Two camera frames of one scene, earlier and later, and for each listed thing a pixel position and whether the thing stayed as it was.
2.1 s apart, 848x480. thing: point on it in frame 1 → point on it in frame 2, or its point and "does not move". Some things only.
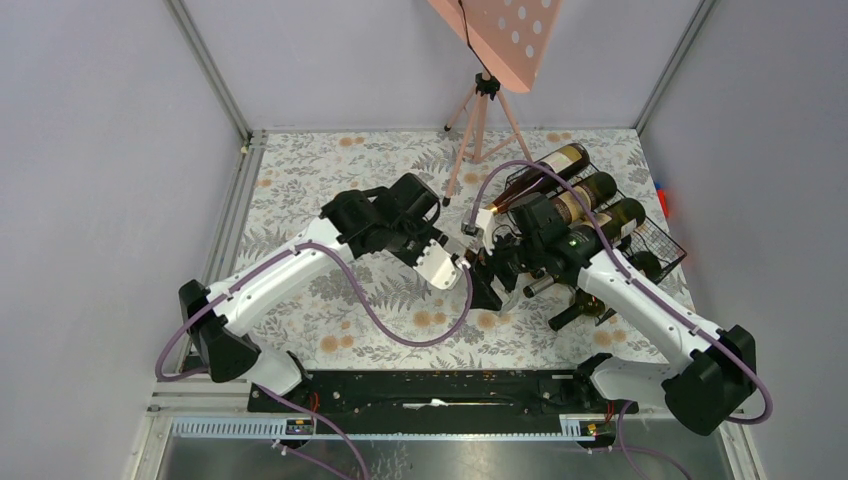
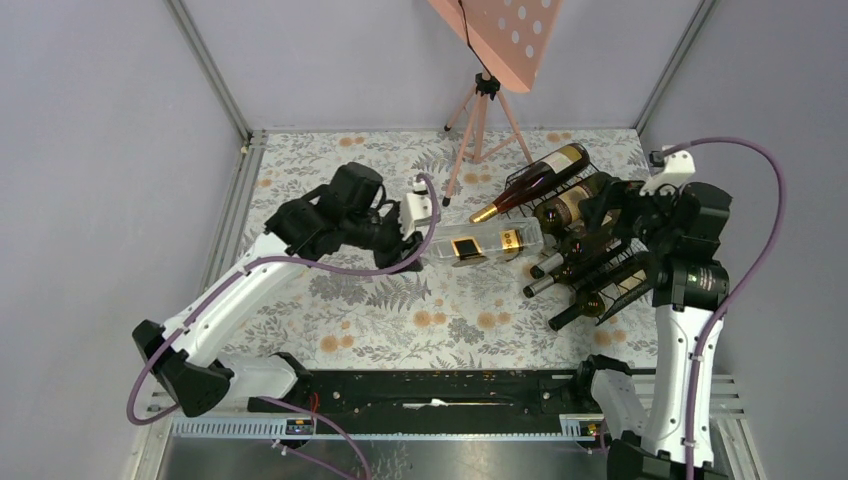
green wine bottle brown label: [595, 191] does not move
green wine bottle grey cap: [533, 289] does not move
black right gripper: [483, 295] → [629, 192]
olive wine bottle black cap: [585, 304] does not move
